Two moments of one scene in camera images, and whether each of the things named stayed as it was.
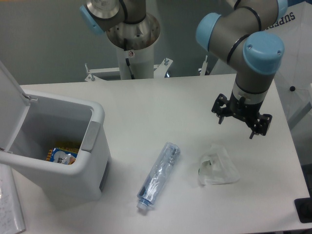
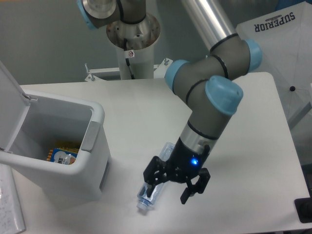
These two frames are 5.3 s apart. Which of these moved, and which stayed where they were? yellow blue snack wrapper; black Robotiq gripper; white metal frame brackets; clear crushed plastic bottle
Moved: black Robotiq gripper
Stayed: clear crushed plastic bottle; white metal frame brackets; yellow blue snack wrapper
